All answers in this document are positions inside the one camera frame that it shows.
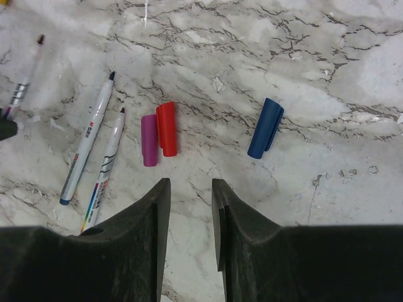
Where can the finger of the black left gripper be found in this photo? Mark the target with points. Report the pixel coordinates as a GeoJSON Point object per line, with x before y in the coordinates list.
{"type": "Point", "coordinates": [8, 129]}

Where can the blue pen cap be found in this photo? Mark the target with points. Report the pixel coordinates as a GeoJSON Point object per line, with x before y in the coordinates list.
{"type": "Point", "coordinates": [266, 128]}

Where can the purple pen cap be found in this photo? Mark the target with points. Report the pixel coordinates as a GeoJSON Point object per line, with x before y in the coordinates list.
{"type": "Point", "coordinates": [149, 140]}

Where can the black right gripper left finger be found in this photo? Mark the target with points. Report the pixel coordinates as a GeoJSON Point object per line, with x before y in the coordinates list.
{"type": "Point", "coordinates": [120, 259]}

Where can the red pen cap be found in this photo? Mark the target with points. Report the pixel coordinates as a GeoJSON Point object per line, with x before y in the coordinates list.
{"type": "Point", "coordinates": [166, 129]}

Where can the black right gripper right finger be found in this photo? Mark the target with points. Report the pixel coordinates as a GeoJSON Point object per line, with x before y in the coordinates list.
{"type": "Point", "coordinates": [263, 261]}

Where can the white pen red end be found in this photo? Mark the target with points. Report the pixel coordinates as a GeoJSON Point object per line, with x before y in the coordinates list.
{"type": "Point", "coordinates": [24, 82]}

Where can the white pen purple end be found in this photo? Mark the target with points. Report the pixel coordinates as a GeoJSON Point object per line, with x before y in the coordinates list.
{"type": "Point", "coordinates": [104, 173]}

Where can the white pen blue end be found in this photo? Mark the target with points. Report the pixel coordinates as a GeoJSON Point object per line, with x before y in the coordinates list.
{"type": "Point", "coordinates": [87, 141]}

